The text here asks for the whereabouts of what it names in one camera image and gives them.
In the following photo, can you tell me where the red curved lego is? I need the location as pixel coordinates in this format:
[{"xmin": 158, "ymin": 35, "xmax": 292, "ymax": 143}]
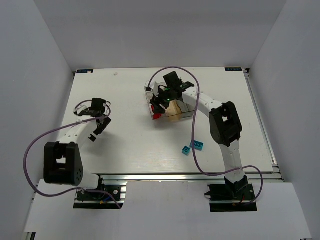
[{"xmin": 152, "ymin": 113, "xmax": 162, "ymax": 120}]

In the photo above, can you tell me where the cyan long lego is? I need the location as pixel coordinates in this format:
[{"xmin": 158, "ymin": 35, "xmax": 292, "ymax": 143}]
[{"xmin": 189, "ymin": 140, "xmax": 204, "ymax": 151}]

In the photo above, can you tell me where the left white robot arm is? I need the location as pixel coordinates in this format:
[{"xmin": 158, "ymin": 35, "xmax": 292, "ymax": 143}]
[{"xmin": 43, "ymin": 98, "xmax": 112, "ymax": 190}]

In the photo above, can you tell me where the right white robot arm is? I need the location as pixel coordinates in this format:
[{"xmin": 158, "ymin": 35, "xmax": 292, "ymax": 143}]
[{"xmin": 145, "ymin": 71, "xmax": 245, "ymax": 185}]

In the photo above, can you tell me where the amber transparent container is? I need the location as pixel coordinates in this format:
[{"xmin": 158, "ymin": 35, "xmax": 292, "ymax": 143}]
[{"xmin": 165, "ymin": 100, "xmax": 182, "ymax": 122}]

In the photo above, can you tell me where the grey smoky container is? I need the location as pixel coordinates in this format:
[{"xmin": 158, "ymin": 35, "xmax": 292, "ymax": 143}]
[{"xmin": 177, "ymin": 100, "xmax": 195, "ymax": 119}]

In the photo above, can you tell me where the long clear smoky container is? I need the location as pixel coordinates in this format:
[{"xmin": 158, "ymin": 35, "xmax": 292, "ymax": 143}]
[{"xmin": 144, "ymin": 80, "xmax": 167, "ymax": 104}]

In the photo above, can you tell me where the left blue table label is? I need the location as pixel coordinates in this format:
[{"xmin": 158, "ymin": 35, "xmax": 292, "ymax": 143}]
[{"xmin": 76, "ymin": 69, "xmax": 94, "ymax": 74}]

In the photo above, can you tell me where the blue table label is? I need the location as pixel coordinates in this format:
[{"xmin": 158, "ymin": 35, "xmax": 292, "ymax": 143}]
[
  {"xmin": 76, "ymin": 69, "xmax": 94, "ymax": 74},
  {"xmin": 224, "ymin": 67, "xmax": 243, "ymax": 72}
]

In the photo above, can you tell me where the cyan small lego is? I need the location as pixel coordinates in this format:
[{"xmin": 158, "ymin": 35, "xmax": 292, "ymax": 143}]
[{"xmin": 181, "ymin": 146, "xmax": 191, "ymax": 156}]

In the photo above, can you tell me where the right blue table label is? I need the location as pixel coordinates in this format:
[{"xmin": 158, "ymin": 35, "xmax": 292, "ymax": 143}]
[{"xmin": 224, "ymin": 67, "xmax": 243, "ymax": 72}]

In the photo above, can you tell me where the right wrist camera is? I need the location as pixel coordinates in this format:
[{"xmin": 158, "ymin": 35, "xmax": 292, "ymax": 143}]
[{"xmin": 144, "ymin": 81, "xmax": 159, "ymax": 102}]

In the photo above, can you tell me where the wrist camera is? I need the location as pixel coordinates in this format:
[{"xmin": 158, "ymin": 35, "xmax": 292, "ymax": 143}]
[
  {"xmin": 144, "ymin": 81, "xmax": 159, "ymax": 102},
  {"xmin": 73, "ymin": 103, "xmax": 87, "ymax": 116}
]

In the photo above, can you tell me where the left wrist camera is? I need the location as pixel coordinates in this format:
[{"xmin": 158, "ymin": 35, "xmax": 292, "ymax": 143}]
[{"xmin": 73, "ymin": 103, "xmax": 87, "ymax": 116}]

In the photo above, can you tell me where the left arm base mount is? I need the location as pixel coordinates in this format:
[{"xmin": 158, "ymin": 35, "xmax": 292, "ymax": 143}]
[{"xmin": 73, "ymin": 176, "xmax": 127, "ymax": 210}]

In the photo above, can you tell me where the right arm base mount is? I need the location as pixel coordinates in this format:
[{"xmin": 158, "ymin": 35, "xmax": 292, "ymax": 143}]
[{"xmin": 204, "ymin": 176, "xmax": 258, "ymax": 213}]

